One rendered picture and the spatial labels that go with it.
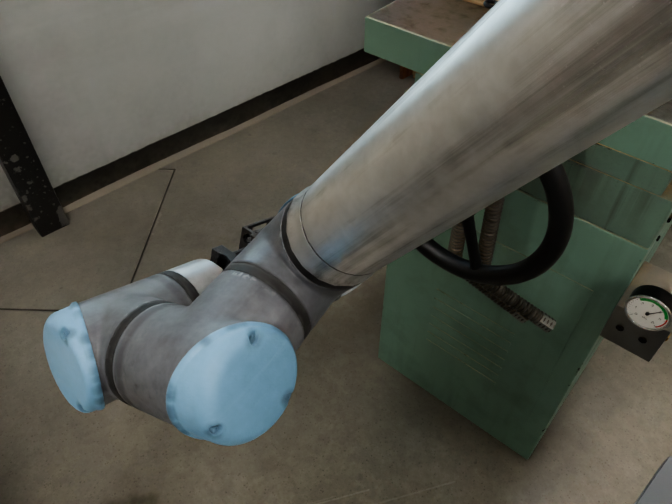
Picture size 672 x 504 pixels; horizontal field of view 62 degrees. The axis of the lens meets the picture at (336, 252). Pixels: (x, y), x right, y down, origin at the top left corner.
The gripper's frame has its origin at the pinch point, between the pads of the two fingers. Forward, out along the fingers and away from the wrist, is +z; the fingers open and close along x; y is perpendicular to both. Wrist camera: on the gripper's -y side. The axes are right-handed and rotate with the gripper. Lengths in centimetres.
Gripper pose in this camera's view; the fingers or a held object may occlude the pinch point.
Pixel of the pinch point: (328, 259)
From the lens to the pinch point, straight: 75.2
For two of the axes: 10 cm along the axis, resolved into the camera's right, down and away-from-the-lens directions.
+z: 6.0, -2.8, 7.5
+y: 2.2, -8.4, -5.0
